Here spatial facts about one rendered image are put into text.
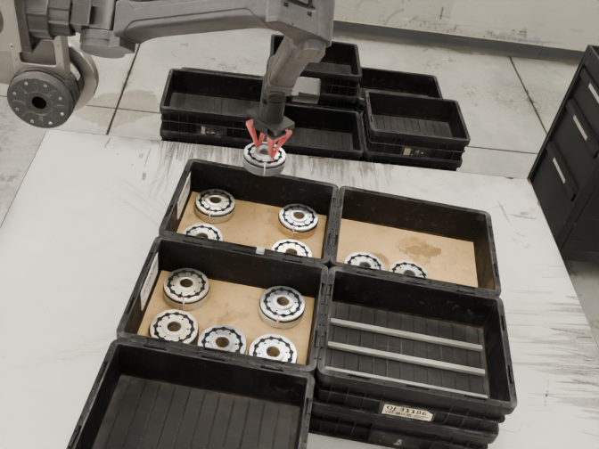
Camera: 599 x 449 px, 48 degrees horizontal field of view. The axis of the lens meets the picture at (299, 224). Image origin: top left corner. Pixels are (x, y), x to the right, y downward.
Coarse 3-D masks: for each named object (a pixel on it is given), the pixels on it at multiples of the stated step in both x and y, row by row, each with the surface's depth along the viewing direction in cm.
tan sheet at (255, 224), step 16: (192, 192) 180; (192, 208) 175; (240, 208) 178; (256, 208) 178; (272, 208) 179; (192, 224) 171; (224, 224) 172; (240, 224) 173; (256, 224) 174; (272, 224) 175; (320, 224) 177; (224, 240) 168; (240, 240) 169; (256, 240) 170; (272, 240) 170; (304, 240) 172; (320, 240) 173; (320, 256) 168
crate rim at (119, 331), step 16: (160, 240) 151; (176, 240) 152; (256, 256) 151; (272, 256) 152; (144, 272) 143; (320, 288) 147; (128, 304) 136; (320, 304) 143; (320, 320) 140; (128, 336) 130; (144, 336) 131; (208, 352) 130; (224, 352) 131; (288, 368) 130; (304, 368) 130
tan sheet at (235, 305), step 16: (160, 288) 154; (224, 288) 156; (240, 288) 157; (256, 288) 158; (160, 304) 150; (208, 304) 152; (224, 304) 153; (240, 304) 153; (256, 304) 154; (144, 320) 146; (208, 320) 149; (224, 320) 149; (240, 320) 150; (256, 320) 150; (304, 320) 152; (256, 336) 147; (288, 336) 148; (304, 336) 149; (304, 352) 146
